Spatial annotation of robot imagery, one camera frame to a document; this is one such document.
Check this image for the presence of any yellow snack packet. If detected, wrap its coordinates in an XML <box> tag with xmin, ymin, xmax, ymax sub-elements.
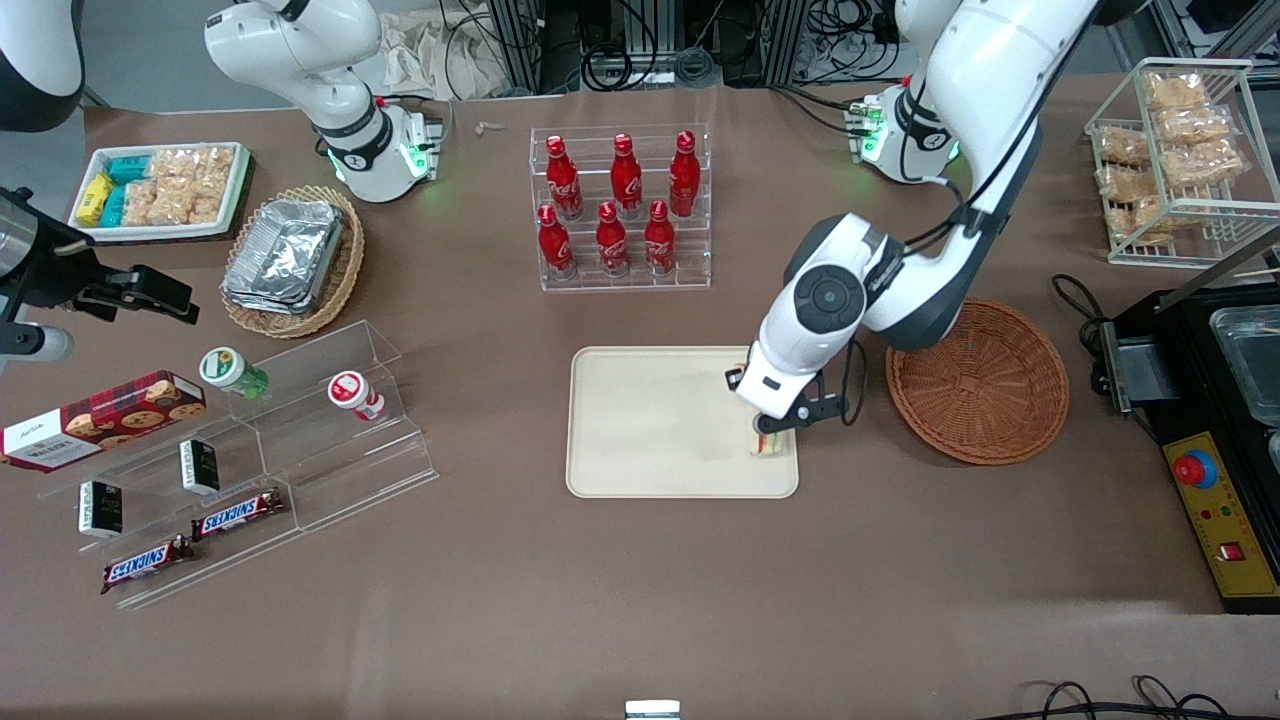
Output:
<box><xmin>75</xmin><ymin>172</ymin><xmax>114</xmax><ymax>227</ymax></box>

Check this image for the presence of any aluminium frame with cables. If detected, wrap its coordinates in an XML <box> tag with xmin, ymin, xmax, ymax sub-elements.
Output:
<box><xmin>440</xmin><ymin>0</ymin><xmax>906</xmax><ymax>96</ymax></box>

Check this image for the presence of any red tartan cookie box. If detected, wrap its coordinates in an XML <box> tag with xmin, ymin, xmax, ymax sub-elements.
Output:
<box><xmin>0</xmin><ymin>369</ymin><xmax>209</xmax><ymax>474</ymax></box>

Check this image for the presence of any round brown wicker basket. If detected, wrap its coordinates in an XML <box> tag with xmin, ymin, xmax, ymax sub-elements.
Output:
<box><xmin>885</xmin><ymin>298</ymin><xmax>1071</xmax><ymax>467</ymax></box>

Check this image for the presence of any clear acrylic stepped display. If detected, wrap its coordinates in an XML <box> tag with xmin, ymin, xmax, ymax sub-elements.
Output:
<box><xmin>35</xmin><ymin>319</ymin><xmax>441</xmax><ymax>612</ymax></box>

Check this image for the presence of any white wire rack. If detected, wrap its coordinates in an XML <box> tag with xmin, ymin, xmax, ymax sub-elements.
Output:
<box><xmin>1084</xmin><ymin>57</ymin><xmax>1280</xmax><ymax>270</ymax></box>

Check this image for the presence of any stainless steel pan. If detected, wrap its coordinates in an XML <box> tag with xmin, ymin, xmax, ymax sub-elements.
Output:
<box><xmin>1208</xmin><ymin>303</ymin><xmax>1280</xmax><ymax>427</ymax></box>

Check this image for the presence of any black appliance with grey panel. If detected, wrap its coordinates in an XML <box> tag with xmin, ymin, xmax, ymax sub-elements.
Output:
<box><xmin>1090</xmin><ymin>284</ymin><xmax>1280</xmax><ymax>456</ymax></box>

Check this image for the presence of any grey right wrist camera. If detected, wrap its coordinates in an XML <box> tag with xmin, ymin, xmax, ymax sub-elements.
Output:
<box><xmin>0</xmin><ymin>322</ymin><xmax>77</xmax><ymax>364</ymax></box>

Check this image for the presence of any small black box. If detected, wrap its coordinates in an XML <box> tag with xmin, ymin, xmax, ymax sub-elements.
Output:
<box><xmin>178</xmin><ymin>438</ymin><xmax>222</xmax><ymax>497</ymax></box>
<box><xmin>78</xmin><ymin>480</ymin><xmax>125</xmax><ymax>540</ymax></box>

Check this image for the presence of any red capped drink bottle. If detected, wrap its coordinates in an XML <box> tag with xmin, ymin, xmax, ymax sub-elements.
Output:
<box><xmin>327</xmin><ymin>370</ymin><xmax>388</xmax><ymax>424</ymax></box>

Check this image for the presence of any stack of foil trays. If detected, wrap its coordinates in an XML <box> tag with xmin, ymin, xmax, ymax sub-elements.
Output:
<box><xmin>221</xmin><ymin>198</ymin><xmax>347</xmax><ymax>317</ymax></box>

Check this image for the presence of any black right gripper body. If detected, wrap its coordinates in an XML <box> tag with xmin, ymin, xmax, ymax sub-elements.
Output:
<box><xmin>0</xmin><ymin>213</ymin><xmax>109</xmax><ymax>313</ymax></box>

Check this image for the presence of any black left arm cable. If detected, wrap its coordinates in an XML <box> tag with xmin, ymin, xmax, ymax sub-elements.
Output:
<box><xmin>897</xmin><ymin>88</ymin><xmax>1043</xmax><ymax>253</ymax></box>

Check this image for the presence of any white snack tray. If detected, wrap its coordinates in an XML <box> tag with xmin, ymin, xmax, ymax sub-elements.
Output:
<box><xmin>67</xmin><ymin>142</ymin><xmax>253</xmax><ymax>245</ymax></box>

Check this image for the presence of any black appliance cable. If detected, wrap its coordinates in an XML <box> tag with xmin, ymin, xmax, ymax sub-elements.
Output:
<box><xmin>1049</xmin><ymin>272</ymin><xmax>1109</xmax><ymax>327</ymax></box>

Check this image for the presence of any green capped drink bottle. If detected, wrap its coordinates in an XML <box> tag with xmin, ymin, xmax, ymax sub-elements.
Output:
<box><xmin>198</xmin><ymin>346</ymin><xmax>271</xmax><ymax>402</ymax></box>

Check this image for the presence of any brown Snickers bar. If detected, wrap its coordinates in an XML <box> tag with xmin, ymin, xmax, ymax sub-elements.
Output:
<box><xmin>99</xmin><ymin>535</ymin><xmax>197</xmax><ymax>597</ymax></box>
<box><xmin>189</xmin><ymin>487</ymin><xmax>287</xmax><ymax>542</ymax></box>

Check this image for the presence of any clear acrylic bottle rack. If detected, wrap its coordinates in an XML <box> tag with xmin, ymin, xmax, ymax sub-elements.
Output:
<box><xmin>529</xmin><ymin>124</ymin><xmax>714</xmax><ymax>294</ymax></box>

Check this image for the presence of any beige rectangular tray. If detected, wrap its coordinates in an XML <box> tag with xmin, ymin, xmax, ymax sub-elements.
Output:
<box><xmin>565</xmin><ymin>345</ymin><xmax>801</xmax><ymax>500</ymax></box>

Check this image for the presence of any black yellow control box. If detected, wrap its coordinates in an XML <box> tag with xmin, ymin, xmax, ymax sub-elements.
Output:
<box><xmin>1140</xmin><ymin>420</ymin><xmax>1280</xmax><ymax>614</ymax></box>

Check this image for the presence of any fried snack bag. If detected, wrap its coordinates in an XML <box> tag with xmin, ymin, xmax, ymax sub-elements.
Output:
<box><xmin>1096</xmin><ymin>165</ymin><xmax>1157</xmax><ymax>202</ymax></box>
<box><xmin>1096</xmin><ymin>128</ymin><xmax>1152</xmax><ymax>167</ymax></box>
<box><xmin>1164</xmin><ymin>140</ymin><xmax>1247</xmax><ymax>188</ymax></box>
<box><xmin>1154</xmin><ymin>106</ymin><xmax>1233</xmax><ymax>145</ymax></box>
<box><xmin>1144</xmin><ymin>72</ymin><xmax>1208</xmax><ymax>110</ymax></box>
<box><xmin>1108</xmin><ymin>196</ymin><xmax>1173</xmax><ymax>247</ymax></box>

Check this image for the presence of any grey metal bar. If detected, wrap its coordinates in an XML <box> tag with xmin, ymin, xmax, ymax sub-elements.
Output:
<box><xmin>1150</xmin><ymin>234</ymin><xmax>1280</xmax><ymax>314</ymax></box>

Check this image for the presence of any oval light wicker basket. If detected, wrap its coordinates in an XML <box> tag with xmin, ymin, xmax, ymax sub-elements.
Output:
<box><xmin>219</xmin><ymin>184</ymin><xmax>367</xmax><ymax>340</ymax></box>

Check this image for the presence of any beige crumpled cloth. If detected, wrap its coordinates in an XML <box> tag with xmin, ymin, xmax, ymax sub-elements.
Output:
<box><xmin>375</xmin><ymin>8</ymin><xmax>513</xmax><ymax>102</ymax></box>

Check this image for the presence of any red cola bottle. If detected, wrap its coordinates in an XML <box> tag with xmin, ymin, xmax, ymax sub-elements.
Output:
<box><xmin>668</xmin><ymin>130</ymin><xmax>701</xmax><ymax>219</ymax></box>
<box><xmin>595</xmin><ymin>202</ymin><xmax>632</xmax><ymax>279</ymax></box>
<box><xmin>609</xmin><ymin>132</ymin><xmax>645</xmax><ymax>220</ymax></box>
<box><xmin>643</xmin><ymin>200</ymin><xmax>678</xmax><ymax>277</ymax></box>
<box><xmin>545</xmin><ymin>135</ymin><xmax>584</xmax><ymax>222</ymax></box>
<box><xmin>536</xmin><ymin>204</ymin><xmax>577</xmax><ymax>282</ymax></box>

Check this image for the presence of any black cable on floor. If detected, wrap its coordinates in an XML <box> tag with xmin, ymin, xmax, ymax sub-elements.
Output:
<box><xmin>998</xmin><ymin>674</ymin><xmax>1243</xmax><ymax>720</ymax></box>

